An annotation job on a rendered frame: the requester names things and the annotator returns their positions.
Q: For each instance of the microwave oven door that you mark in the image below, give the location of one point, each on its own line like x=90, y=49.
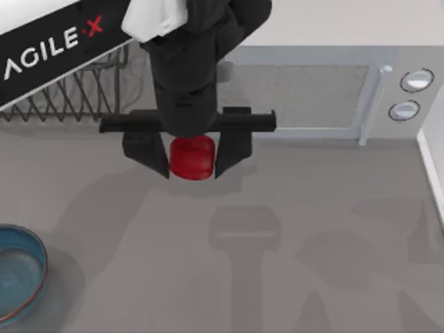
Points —
x=312, y=93

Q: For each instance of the large microwave knob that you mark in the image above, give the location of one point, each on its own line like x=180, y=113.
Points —
x=417, y=79

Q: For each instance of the blue bowl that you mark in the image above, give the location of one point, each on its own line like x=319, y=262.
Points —
x=21, y=274

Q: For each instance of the small microwave knob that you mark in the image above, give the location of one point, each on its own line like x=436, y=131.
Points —
x=404, y=110

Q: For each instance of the red cup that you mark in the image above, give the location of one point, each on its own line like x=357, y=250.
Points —
x=192, y=159

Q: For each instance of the pale microwave oven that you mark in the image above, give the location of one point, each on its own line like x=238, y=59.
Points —
x=347, y=38

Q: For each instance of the white furniture edge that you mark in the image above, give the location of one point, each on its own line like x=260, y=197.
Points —
x=433, y=173

